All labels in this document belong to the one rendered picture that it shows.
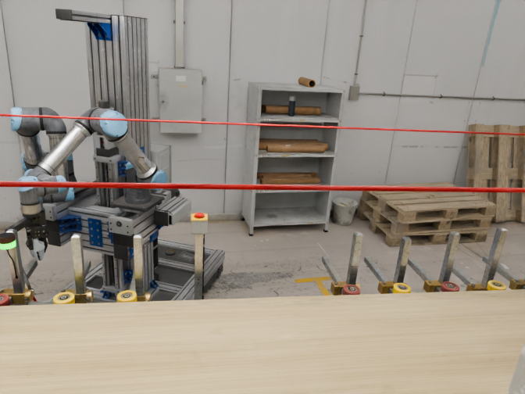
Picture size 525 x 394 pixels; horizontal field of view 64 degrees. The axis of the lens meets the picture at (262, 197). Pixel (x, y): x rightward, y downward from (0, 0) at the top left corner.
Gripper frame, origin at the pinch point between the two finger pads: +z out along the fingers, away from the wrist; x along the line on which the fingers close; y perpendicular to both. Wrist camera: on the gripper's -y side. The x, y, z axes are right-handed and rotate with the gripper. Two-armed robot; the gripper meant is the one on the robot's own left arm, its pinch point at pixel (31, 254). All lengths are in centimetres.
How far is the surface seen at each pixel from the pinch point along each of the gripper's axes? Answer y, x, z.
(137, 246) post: 40.3, -27.6, -9.4
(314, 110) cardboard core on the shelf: 271, 170, -31
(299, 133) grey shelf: 270, 192, -3
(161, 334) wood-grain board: 39, -64, 9
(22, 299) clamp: -5.6, -11.6, 15.0
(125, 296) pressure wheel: 32.5, -35.7, 8.7
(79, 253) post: 17.7, -19.3, -6.4
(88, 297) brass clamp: 19.8, -20.7, 14.9
